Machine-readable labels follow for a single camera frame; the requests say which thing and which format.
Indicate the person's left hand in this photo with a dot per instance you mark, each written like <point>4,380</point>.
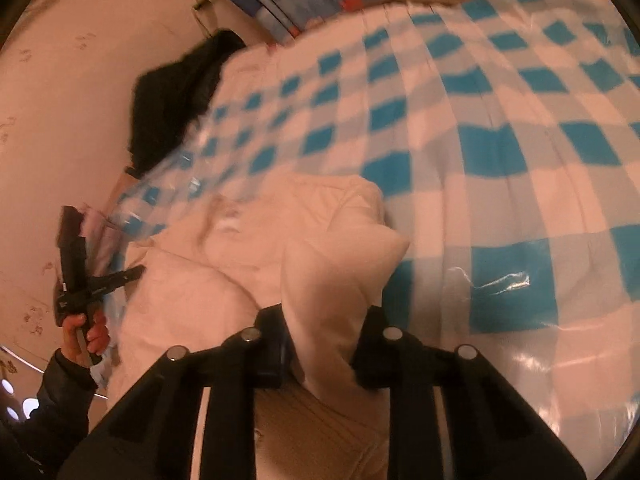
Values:
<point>97,335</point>

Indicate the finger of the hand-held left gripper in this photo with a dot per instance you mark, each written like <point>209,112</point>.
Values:
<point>120,279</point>

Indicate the blue checkered plastic sheet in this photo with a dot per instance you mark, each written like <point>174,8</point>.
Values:
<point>500,185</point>

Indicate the pink garment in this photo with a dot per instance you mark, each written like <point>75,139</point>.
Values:
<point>100,240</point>

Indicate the white quilted jacket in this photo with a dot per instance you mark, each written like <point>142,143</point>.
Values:
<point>320,270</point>

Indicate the black jacket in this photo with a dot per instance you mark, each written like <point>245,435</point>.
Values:
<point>170,90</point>

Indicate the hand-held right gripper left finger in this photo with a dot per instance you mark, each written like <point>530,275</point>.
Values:
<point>270,355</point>

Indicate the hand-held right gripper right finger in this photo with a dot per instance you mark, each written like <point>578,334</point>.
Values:
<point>375,365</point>

